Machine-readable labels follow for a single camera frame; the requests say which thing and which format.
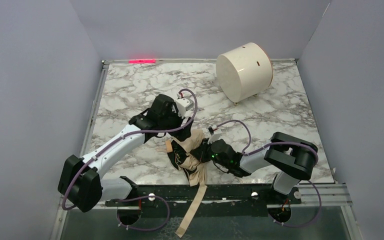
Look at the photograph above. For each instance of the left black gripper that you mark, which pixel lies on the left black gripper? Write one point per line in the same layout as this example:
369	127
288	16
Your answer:
181	131

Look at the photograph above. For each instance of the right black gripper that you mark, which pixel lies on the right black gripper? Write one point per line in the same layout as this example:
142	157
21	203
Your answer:
204	150

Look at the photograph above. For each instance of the beige folding umbrella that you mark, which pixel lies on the beige folding umbrella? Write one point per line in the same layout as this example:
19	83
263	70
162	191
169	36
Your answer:
181	157

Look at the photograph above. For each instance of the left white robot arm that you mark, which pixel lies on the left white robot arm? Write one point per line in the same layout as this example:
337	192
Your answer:
81	182

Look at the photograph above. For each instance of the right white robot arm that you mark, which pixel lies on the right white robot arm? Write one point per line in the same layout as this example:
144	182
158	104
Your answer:
294	157

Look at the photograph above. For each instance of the cream cylindrical umbrella stand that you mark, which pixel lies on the cream cylindrical umbrella stand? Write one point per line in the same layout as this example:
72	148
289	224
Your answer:
244	72

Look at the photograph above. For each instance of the pink tape strip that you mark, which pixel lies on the pink tape strip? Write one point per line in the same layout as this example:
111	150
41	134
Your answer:
142	61

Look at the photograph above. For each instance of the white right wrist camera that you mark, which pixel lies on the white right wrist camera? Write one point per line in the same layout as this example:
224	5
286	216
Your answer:
215	134

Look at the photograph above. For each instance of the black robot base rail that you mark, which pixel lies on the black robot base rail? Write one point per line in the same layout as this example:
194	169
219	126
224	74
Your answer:
219	200

